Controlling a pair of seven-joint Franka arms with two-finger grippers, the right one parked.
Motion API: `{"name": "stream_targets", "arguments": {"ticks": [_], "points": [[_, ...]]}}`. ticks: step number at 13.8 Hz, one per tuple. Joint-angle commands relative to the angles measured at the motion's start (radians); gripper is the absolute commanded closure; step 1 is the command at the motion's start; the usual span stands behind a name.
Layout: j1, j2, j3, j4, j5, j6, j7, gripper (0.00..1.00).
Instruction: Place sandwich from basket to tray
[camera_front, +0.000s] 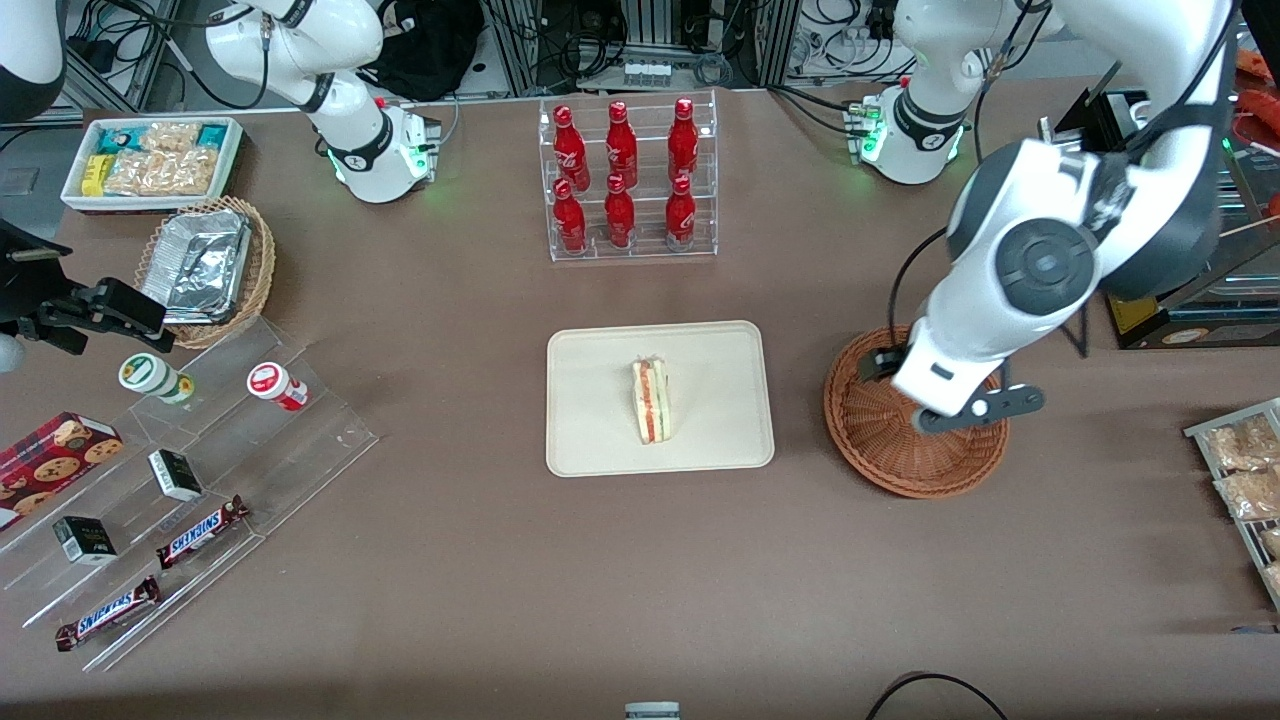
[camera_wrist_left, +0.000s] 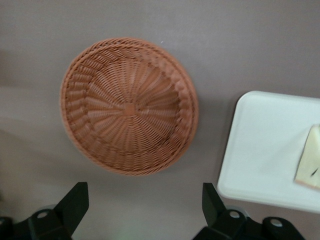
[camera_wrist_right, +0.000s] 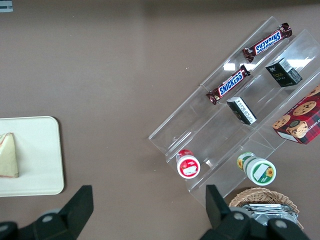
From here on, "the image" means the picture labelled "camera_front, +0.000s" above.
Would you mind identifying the triangular sandwich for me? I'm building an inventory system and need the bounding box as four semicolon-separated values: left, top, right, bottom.
631;357;673;445

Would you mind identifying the aluminium foil tray stack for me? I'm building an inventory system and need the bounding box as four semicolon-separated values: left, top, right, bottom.
140;209;253;324

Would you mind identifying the brown wicker basket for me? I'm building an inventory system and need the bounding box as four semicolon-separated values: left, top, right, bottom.
823;325;1011;499

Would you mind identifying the light wicker basket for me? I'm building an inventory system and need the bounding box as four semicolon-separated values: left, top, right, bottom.
134;196;277;350

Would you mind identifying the beige plastic tray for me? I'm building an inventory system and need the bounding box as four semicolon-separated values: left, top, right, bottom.
545;320;776;479

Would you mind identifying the green lid white bottle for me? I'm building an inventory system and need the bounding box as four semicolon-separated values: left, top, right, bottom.
118;353;196;406

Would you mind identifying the white plastic snack bin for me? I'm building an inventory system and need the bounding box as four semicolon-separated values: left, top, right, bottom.
60;117;246;216

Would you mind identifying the clear rice cracker bag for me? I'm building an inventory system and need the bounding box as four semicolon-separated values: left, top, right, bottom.
138;121;202;153
104;147;219;197

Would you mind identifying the red cookie box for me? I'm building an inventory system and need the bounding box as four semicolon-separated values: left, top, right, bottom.
0;412;126;532

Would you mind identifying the small black box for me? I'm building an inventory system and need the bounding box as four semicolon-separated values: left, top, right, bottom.
148;449;204;503
52;516;118;567

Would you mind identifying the red lid white bottle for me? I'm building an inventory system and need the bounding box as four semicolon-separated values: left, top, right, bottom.
247;362;310;413

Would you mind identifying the black food warmer cabinet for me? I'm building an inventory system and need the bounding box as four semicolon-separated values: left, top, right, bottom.
1040;60;1280;351

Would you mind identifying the clear acrylic stepped display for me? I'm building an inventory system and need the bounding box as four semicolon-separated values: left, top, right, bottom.
0;318;380;673

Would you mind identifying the Snickers chocolate bar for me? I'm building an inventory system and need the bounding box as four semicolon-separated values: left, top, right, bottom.
155;495;251;570
55;576;162;652

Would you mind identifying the red cola bottle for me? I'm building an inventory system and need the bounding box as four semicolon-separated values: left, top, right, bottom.
553;179;588;253
668;98;699;184
606;101;639;189
554;105;591;191
604;174;636;249
665;176;697;249

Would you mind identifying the clear acrylic bottle rack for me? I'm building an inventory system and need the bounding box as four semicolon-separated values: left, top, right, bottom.
538;90;719;263

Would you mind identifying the black bag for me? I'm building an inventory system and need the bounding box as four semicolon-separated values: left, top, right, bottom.
365;0;486;101

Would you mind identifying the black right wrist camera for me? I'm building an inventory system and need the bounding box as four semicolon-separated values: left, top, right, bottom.
0;218;73;341

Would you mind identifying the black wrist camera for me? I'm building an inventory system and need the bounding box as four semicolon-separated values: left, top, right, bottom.
0;218;73;341
858;346;913;381

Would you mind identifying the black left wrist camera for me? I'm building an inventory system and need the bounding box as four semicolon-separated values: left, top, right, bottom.
858;346;913;381

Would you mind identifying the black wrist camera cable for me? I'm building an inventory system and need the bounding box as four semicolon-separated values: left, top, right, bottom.
887;226;949;351

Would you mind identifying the grey wire rack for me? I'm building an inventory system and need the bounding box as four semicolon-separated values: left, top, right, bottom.
1184;398;1280;613

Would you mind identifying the black looped cable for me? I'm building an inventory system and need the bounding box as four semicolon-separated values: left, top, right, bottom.
865;672;1011;720

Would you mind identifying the aluminium frame rack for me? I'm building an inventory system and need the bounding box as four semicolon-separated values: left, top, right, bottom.
485;0;801;96

